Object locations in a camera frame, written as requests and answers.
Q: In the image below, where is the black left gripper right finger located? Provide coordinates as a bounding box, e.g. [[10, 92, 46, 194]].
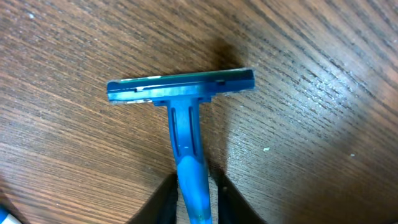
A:
[[215, 174, 267, 224]]

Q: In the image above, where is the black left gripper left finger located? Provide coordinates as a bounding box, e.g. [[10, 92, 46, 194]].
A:
[[127, 173, 178, 224]]

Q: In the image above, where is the blue white toothbrush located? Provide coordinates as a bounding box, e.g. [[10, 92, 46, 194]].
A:
[[0, 207, 22, 224]]

